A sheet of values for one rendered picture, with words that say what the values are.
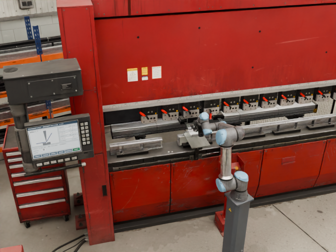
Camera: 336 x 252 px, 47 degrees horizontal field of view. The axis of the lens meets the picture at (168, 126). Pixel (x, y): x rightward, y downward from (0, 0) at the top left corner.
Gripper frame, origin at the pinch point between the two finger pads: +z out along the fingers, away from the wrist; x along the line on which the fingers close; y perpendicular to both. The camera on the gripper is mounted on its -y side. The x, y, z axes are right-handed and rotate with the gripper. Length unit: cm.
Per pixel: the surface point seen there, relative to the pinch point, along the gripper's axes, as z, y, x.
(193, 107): -14.6, 19.3, 1.8
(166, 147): 18.0, -5.6, 27.2
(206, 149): 10.0, -15.6, -9.2
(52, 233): 88, -58, 146
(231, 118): 28, 19, -50
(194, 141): -1.7, -9.5, 3.9
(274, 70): -36, 38, -77
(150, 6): -87, 79, 40
